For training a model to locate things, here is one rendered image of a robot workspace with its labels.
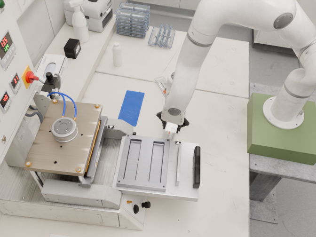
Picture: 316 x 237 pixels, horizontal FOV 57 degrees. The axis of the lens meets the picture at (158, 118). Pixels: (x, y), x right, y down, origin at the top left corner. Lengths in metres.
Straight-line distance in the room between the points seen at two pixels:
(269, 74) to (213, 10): 2.19
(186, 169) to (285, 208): 1.29
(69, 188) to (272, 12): 0.80
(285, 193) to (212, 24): 1.63
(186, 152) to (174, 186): 0.15
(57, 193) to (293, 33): 0.90
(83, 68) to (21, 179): 0.74
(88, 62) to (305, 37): 1.09
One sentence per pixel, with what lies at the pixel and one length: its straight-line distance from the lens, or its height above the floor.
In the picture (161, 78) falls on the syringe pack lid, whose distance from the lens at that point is 1.62.
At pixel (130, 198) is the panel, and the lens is 1.10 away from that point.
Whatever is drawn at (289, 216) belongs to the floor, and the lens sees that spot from 2.25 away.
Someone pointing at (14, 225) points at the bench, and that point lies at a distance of 1.30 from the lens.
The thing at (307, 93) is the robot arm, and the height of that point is 1.06.
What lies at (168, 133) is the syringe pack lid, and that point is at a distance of 1.33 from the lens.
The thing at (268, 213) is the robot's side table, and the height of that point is 0.01.
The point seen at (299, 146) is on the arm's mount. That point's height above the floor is 0.84.
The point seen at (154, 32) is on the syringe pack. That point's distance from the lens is 1.93.
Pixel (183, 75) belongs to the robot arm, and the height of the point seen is 1.21.
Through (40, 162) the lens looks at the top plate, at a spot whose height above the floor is 1.11.
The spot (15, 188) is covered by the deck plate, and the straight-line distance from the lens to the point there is 1.15.
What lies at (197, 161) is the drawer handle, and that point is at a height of 1.01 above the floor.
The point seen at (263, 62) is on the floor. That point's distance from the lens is 3.14.
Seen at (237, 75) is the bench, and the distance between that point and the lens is 1.76.
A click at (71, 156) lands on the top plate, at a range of 0.94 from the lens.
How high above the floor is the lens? 1.90
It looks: 52 degrees down
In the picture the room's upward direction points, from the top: 5 degrees clockwise
